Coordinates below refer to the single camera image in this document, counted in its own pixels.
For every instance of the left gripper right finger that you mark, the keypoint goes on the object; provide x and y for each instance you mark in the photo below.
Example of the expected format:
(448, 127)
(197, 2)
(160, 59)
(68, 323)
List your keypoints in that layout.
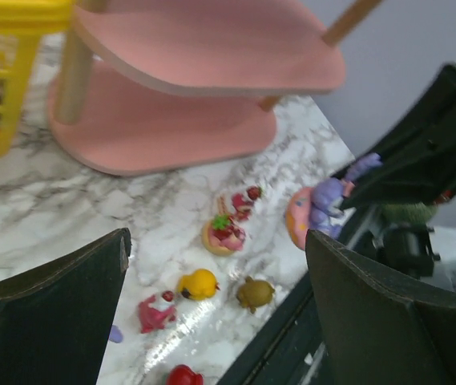
(380, 326)

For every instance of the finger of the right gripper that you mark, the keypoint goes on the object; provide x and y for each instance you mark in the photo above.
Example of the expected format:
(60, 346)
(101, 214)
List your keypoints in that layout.
(418, 155)

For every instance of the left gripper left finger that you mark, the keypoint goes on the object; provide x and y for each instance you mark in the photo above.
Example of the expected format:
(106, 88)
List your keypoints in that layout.
(55, 319)

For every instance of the purple bunny cup toy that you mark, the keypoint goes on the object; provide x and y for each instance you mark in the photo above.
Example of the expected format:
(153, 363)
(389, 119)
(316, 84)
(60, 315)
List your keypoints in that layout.
(116, 335)

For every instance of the purple bunny donut toy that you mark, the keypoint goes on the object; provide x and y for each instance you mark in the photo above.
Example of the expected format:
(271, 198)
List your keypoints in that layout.
(316, 207)

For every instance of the pink strawberry bear toy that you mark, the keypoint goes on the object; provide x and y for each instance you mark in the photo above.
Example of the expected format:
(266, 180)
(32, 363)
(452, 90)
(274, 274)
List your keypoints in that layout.
(242, 203)

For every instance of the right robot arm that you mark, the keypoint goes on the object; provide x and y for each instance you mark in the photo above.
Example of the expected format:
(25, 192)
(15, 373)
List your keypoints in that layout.
(393, 205)

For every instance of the pink three-tier shelf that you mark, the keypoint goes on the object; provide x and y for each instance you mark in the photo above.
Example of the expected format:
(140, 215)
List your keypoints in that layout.
(154, 85)

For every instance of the olive brown round toy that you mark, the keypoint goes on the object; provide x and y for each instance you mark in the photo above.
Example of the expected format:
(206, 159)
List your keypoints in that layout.
(254, 294)

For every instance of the red yellow mushroom toy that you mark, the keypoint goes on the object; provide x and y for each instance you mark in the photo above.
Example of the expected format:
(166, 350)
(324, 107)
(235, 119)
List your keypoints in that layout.
(184, 375)

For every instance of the yellow duck toy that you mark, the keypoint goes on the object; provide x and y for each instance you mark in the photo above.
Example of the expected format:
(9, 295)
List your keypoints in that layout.
(199, 285)

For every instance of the strawberry tart toy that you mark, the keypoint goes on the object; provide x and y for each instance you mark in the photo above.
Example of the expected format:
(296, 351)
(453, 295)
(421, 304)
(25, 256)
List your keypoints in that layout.
(222, 236)

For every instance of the yellow plastic shopping basket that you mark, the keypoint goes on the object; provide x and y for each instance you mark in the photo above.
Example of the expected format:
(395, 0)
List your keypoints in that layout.
(22, 26)

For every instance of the black mounting rail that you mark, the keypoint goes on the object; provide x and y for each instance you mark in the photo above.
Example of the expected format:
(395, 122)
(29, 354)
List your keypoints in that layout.
(288, 349)

